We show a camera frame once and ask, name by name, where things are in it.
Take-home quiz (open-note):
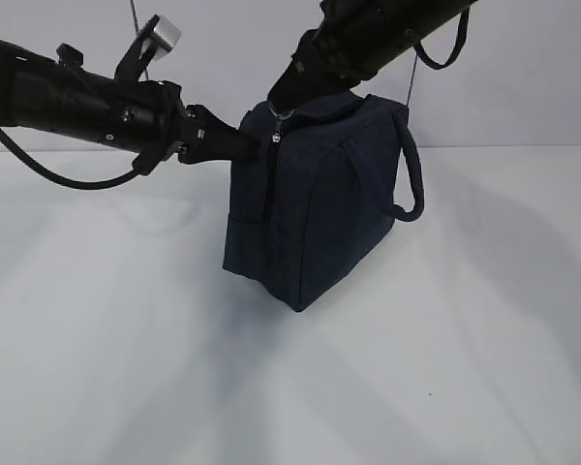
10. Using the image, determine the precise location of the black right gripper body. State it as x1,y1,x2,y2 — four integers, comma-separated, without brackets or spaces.
290,1,416,85

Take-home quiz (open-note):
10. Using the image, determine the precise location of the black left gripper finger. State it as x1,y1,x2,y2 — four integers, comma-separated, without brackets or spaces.
177,105,260,165

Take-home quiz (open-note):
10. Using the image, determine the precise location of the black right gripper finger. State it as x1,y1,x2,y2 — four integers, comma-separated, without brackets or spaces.
267,62,358,114

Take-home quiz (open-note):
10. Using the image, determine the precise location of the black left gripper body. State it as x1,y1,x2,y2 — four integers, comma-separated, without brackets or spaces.
107,80,187,175

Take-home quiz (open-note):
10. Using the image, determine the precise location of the navy blue lunch bag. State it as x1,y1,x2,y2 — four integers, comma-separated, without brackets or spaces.
223,92,425,312

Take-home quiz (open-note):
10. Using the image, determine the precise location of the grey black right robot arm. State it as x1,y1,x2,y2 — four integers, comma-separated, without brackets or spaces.
267,0,473,113

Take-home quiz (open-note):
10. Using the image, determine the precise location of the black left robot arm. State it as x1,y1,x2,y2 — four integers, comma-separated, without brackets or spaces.
0,40,260,175

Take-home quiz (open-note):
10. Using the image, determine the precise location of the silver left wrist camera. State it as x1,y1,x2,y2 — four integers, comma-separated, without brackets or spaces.
138,15,182,60

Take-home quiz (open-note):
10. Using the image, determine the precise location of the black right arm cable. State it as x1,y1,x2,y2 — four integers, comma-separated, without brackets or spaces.
414,7,471,70

